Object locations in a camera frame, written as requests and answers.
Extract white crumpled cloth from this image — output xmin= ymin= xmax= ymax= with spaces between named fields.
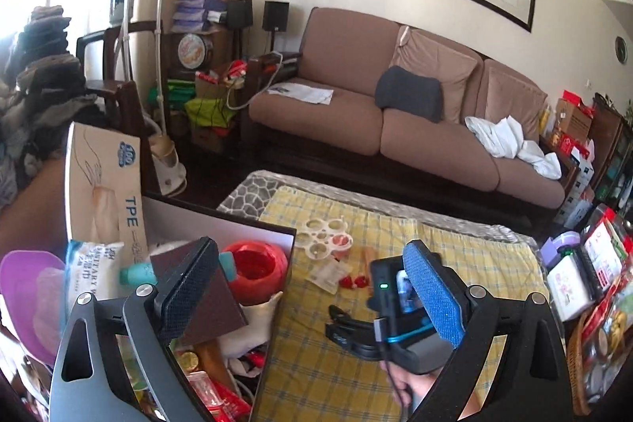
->
xmin=465 ymin=115 xmax=562 ymax=180

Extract pile of dark clothes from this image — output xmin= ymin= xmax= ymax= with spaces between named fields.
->
xmin=0 ymin=6 xmax=100 ymax=205

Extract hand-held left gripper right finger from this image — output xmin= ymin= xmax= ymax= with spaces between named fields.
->
xmin=402 ymin=239 xmax=574 ymax=422

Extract wicker basket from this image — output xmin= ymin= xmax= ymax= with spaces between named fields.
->
xmin=566 ymin=303 xmax=633 ymax=415

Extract red plastic bowl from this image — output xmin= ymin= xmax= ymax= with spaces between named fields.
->
xmin=220 ymin=240 xmax=289 ymax=304

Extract cardboard box with blue print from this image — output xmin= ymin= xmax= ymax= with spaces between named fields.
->
xmin=64 ymin=121 xmax=149 ymax=265

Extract teal bottle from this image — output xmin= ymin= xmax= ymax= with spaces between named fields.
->
xmin=119 ymin=251 xmax=238 ymax=287

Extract green bags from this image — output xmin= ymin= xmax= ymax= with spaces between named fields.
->
xmin=168 ymin=78 xmax=235 ymax=129

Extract white papers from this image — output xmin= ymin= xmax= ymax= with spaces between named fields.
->
xmin=267 ymin=82 xmax=334 ymax=105

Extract dark grey cushion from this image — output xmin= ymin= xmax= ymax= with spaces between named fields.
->
xmin=374 ymin=66 xmax=443 ymax=123

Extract white cloth bag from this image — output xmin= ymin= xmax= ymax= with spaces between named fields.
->
xmin=218 ymin=291 xmax=282 ymax=358

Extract stack of purple packets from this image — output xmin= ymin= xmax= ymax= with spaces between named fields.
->
xmin=172 ymin=0 xmax=228 ymax=33

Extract black storage box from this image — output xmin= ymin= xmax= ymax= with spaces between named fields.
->
xmin=64 ymin=192 xmax=298 ymax=422

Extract brown sofa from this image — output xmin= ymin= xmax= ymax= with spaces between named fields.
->
xmin=247 ymin=7 xmax=567 ymax=210

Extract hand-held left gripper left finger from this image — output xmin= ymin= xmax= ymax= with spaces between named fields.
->
xmin=49 ymin=235 xmax=221 ymax=422

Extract white wet wipes packet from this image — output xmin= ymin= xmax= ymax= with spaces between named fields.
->
xmin=64 ymin=239 xmax=132 ymax=319

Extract white plastic ring tray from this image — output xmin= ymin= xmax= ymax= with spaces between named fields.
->
xmin=295 ymin=215 xmax=354 ymax=261

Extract round biscuit tin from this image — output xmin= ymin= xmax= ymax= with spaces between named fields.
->
xmin=178 ymin=32 xmax=214 ymax=71

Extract small clear packet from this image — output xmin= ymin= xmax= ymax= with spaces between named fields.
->
xmin=307 ymin=263 xmax=347 ymax=291

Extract black speaker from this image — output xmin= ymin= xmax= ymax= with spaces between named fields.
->
xmin=263 ymin=1 xmax=290 ymax=32
xmin=226 ymin=0 xmax=253 ymax=28

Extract dark wooden chair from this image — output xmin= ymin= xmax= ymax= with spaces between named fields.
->
xmin=76 ymin=21 xmax=164 ymax=141

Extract person's right hand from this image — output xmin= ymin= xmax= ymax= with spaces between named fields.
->
xmin=380 ymin=355 xmax=440 ymax=410

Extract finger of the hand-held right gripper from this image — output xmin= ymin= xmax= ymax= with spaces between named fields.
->
xmin=328 ymin=304 xmax=358 ymax=323
xmin=324 ymin=322 xmax=358 ymax=350

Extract purple plastic box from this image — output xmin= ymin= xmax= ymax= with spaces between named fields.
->
xmin=541 ymin=231 xmax=582 ymax=269

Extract yellow plaid tablecloth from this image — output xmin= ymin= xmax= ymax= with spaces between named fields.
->
xmin=252 ymin=185 xmax=550 ymax=422

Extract purple plastic bowl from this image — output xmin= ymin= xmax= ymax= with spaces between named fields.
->
xmin=0 ymin=250 xmax=67 ymax=366

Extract brown sponge block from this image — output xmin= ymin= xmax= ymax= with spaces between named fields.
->
xmin=148 ymin=239 xmax=249 ymax=346

